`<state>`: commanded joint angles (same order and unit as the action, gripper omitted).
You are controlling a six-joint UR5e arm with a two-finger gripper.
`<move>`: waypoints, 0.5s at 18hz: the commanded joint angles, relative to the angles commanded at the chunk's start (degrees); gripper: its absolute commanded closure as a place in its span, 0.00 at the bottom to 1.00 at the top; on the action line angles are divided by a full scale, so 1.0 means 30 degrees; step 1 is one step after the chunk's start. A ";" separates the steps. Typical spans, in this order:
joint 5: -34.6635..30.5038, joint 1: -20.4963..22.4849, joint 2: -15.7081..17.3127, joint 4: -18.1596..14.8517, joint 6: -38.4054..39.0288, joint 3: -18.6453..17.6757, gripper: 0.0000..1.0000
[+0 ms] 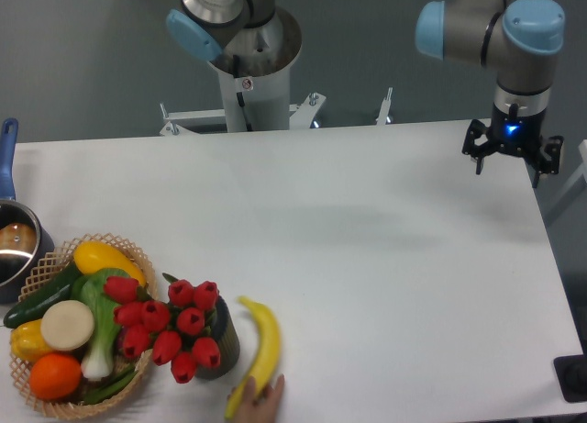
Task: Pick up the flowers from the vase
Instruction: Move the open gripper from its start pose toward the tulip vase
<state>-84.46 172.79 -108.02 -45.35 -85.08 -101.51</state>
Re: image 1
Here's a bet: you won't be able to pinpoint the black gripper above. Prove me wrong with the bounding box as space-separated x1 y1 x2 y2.
461 106 564 188

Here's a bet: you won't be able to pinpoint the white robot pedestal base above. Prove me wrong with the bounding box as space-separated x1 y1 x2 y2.
159 5 394 138

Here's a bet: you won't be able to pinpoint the green bean pods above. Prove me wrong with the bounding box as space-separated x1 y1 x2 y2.
82 365 137 406

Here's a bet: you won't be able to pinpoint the yellow squash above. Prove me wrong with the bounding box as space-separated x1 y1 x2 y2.
73 240 147 286

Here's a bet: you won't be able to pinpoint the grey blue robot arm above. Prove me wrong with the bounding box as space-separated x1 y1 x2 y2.
166 0 565 176

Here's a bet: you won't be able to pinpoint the red tulip bouquet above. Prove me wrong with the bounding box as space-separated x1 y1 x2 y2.
104 274 224 384

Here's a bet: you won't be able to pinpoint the dark grey ribbed vase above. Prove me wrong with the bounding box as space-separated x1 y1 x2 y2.
195 296 240 381

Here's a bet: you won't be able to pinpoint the orange fruit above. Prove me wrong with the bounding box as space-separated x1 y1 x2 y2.
28 352 82 401

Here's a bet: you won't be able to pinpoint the person's hand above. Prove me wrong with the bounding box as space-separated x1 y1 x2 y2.
230 374 285 423

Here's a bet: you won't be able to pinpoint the black device at table edge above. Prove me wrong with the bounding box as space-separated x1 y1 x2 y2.
553 354 586 403

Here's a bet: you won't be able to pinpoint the woven wicker basket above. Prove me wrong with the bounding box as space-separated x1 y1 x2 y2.
10 233 158 420

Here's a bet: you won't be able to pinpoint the green bok choy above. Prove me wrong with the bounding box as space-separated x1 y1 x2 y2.
72 268 130 382

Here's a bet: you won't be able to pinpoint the blue handled steel saucepan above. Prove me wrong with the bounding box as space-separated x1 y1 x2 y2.
1 117 54 305

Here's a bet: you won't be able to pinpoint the beige round disc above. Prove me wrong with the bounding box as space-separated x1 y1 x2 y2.
40 300 94 351

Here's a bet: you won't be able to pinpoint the green cucumber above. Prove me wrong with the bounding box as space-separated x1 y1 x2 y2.
4 262 82 328

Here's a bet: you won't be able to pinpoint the yellow bell pepper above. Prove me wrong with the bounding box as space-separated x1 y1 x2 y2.
10 319 56 363

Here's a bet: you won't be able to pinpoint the yellow banana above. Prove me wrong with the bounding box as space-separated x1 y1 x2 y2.
224 295 282 420

